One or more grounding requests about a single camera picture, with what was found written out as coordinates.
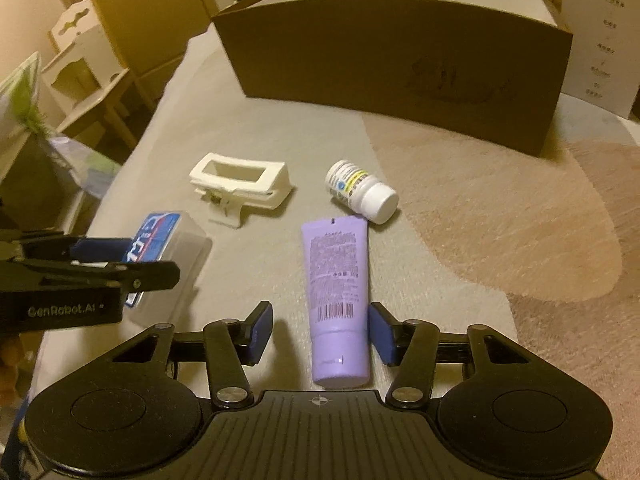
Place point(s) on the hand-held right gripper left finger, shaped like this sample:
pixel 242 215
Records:
pixel 261 327

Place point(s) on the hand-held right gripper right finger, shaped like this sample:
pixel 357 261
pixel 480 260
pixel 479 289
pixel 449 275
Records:
pixel 381 332

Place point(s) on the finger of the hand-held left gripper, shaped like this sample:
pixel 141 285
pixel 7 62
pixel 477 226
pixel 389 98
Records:
pixel 125 276
pixel 100 251

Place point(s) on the purple cream tube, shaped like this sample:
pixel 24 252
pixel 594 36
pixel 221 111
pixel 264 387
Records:
pixel 337 300

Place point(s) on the clear plastic box blue label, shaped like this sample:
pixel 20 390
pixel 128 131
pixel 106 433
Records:
pixel 180 245

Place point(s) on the brown cardboard box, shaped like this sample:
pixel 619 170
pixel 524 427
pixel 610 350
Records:
pixel 400 70

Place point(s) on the person's left hand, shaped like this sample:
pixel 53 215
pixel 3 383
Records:
pixel 9 367

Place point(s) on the white pill bottle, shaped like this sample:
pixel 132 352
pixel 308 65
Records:
pixel 360 190

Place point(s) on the white plastic clip holder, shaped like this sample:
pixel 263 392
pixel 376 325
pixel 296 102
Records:
pixel 240 182

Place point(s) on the green patterned cloth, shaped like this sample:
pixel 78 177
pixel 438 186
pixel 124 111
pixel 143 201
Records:
pixel 30 110

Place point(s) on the white wooden stand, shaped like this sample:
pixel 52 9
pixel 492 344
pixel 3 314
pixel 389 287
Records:
pixel 82 65

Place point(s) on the wooden door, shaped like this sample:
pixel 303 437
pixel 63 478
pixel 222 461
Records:
pixel 130 5

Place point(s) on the tall white carton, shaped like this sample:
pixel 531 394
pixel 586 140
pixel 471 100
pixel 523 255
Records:
pixel 607 40

